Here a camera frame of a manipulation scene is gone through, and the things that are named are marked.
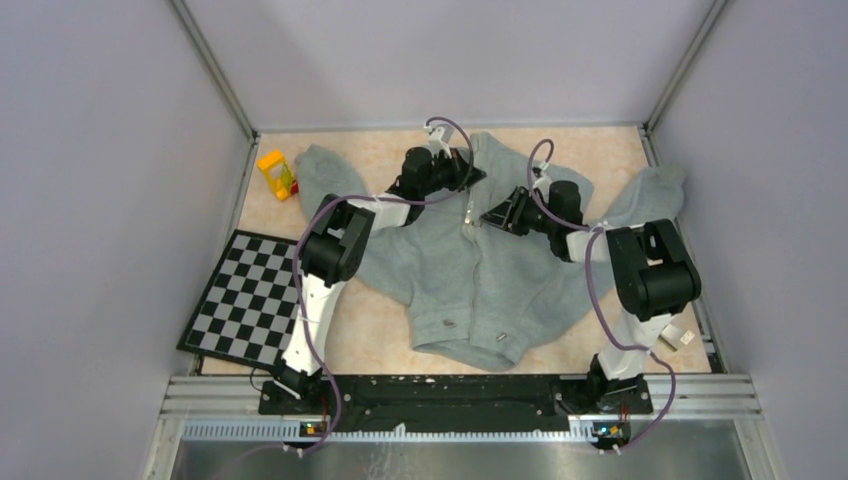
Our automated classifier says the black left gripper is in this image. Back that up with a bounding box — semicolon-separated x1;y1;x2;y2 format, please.
419;148;485;198

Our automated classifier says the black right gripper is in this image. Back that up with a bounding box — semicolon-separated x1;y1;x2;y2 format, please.
479;186;558;237

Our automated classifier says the grey zip-up jacket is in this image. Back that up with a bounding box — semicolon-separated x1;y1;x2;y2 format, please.
294;131;688;372

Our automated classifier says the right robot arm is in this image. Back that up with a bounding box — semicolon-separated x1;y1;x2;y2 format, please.
481;181;702;413

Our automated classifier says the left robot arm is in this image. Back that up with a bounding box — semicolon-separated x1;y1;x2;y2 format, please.
272;147;485;414

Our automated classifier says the white small card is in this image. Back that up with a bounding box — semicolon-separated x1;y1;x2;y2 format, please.
660;323;697;351

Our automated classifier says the black white checkerboard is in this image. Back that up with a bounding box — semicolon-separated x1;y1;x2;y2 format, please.
177;230;303;370

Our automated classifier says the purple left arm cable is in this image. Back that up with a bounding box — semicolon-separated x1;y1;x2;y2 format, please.
291;116;477;458

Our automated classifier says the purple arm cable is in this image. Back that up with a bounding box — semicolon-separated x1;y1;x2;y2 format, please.
291;116;477;458
526;138;677;457

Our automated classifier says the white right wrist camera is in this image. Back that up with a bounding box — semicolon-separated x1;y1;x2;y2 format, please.
531;163;553;197

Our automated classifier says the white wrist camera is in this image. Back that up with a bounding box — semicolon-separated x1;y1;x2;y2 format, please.
531;163;553;197
427;124;455;158

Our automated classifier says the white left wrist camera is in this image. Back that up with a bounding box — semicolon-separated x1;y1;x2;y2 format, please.
427;124;455;158

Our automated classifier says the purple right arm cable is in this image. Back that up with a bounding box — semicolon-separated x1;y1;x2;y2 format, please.
526;138;677;457

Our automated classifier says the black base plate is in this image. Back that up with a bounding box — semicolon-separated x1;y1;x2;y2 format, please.
258;374;654;433

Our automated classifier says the yellow toy block frame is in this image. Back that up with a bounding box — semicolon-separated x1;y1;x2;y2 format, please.
257;150;299;201

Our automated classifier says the aluminium front rail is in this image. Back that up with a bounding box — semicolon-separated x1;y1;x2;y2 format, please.
160;374;762;446

